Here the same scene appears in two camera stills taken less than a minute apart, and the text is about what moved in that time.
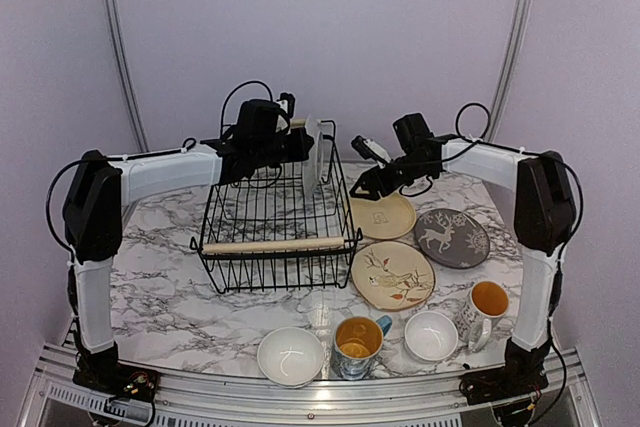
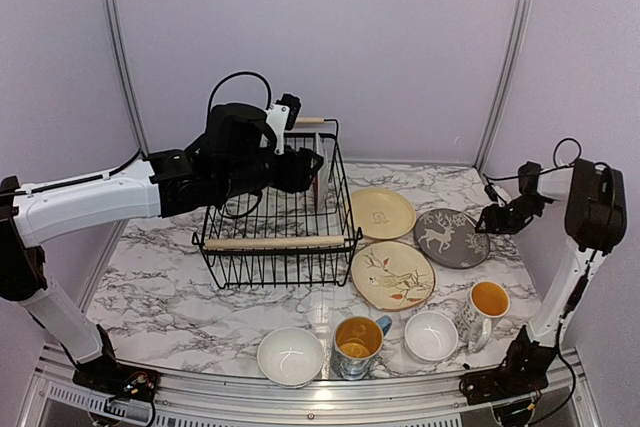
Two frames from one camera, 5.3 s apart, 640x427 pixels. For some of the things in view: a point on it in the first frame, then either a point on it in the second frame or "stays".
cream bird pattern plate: (392, 275) stays
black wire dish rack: (296, 231) stays
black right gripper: (370, 178) → (493, 221)
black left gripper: (302, 145) → (298, 176)
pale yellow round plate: (391, 216) stays
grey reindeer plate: (453, 238) stays
